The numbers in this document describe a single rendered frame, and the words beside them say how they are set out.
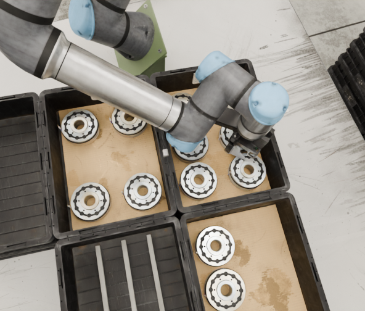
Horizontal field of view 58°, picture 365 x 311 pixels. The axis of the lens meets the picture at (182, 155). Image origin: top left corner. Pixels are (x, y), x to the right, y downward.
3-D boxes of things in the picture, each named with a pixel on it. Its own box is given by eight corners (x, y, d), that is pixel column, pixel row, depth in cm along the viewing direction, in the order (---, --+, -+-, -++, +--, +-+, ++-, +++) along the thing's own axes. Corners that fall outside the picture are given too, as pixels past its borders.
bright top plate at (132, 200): (123, 174, 91) (123, 174, 90) (159, 171, 92) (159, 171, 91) (125, 211, 88) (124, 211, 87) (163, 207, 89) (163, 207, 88)
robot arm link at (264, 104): (265, 68, 63) (301, 95, 62) (252, 92, 73) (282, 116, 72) (239, 97, 61) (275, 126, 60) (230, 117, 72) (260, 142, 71)
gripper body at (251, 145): (251, 160, 87) (264, 149, 75) (224, 143, 88) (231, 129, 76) (266, 137, 88) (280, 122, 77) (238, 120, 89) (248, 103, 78)
